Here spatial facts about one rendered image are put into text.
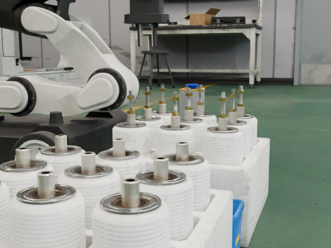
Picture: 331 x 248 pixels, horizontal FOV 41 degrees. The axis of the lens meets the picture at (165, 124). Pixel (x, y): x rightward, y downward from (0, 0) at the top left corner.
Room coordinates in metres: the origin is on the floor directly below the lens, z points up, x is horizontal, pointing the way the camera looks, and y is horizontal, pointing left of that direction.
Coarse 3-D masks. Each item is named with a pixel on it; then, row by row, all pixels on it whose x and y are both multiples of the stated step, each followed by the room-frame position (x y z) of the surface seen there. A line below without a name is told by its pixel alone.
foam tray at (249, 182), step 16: (256, 144) 1.22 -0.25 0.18; (256, 160) 1.04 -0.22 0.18; (224, 176) 0.96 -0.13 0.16; (240, 176) 0.95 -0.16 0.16; (256, 176) 1.05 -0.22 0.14; (240, 192) 0.95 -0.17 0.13; (256, 192) 1.05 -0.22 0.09; (256, 208) 1.06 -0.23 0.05; (256, 224) 1.07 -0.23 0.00; (240, 240) 0.95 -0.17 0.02
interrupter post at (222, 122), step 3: (219, 120) 1.03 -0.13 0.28; (222, 120) 1.03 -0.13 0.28; (225, 120) 1.03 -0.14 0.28; (219, 123) 1.03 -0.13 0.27; (222, 123) 1.03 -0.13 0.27; (225, 123) 1.03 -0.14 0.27; (219, 126) 1.03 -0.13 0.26; (222, 126) 1.03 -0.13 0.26; (225, 126) 1.03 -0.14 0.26; (219, 129) 1.03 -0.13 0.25; (222, 129) 1.03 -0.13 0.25; (225, 129) 1.03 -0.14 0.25
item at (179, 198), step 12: (156, 192) 0.59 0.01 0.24; (168, 192) 0.59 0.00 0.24; (180, 192) 0.60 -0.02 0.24; (192, 192) 0.63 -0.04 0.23; (168, 204) 0.59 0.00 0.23; (180, 204) 0.60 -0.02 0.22; (192, 204) 0.63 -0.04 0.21; (180, 216) 0.60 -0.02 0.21; (192, 216) 0.62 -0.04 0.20; (180, 228) 0.60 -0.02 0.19; (192, 228) 0.62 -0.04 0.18; (180, 240) 0.60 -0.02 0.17
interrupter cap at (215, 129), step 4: (208, 128) 1.05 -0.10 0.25; (212, 128) 1.05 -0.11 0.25; (216, 128) 1.05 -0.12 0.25; (228, 128) 1.05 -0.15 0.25; (232, 128) 1.05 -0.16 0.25; (236, 128) 1.04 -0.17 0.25; (216, 132) 1.01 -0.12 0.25; (220, 132) 1.00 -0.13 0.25; (224, 132) 1.00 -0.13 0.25; (228, 132) 1.00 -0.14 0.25; (232, 132) 1.01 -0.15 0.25
